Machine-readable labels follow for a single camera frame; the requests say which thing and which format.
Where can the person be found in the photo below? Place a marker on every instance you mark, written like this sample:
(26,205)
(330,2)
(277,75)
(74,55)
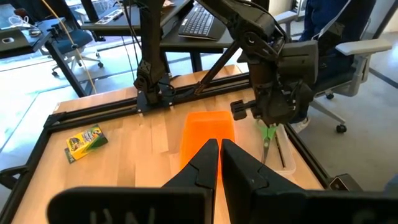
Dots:
(320,12)

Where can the black side desk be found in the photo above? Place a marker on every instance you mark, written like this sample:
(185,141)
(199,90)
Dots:
(59,59)

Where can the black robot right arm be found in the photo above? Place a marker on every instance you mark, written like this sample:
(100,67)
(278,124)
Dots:
(152,56)

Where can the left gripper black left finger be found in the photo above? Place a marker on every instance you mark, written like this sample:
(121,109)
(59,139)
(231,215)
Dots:
(205,165)

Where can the grey office chair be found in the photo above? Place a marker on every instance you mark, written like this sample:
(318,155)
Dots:
(360,46)

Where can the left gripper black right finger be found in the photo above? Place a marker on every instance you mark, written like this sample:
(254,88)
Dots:
(239,180)

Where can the blue office chair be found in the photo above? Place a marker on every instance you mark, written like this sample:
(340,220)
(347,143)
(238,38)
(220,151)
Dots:
(74,39)

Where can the orange perforated plastic lid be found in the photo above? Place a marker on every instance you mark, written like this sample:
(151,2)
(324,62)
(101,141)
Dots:
(205,127)

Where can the clear plastic storage box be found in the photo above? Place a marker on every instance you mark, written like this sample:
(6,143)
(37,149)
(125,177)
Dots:
(287,155)

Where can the black office desk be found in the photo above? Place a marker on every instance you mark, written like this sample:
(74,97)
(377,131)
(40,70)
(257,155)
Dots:
(177,45)

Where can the yellow green crayon box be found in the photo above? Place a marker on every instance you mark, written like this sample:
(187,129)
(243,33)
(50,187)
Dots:
(84,143)

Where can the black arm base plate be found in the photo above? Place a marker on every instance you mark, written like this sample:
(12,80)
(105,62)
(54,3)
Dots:
(146,105)

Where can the black computer keyboard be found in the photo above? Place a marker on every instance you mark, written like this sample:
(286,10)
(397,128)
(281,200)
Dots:
(199,21)

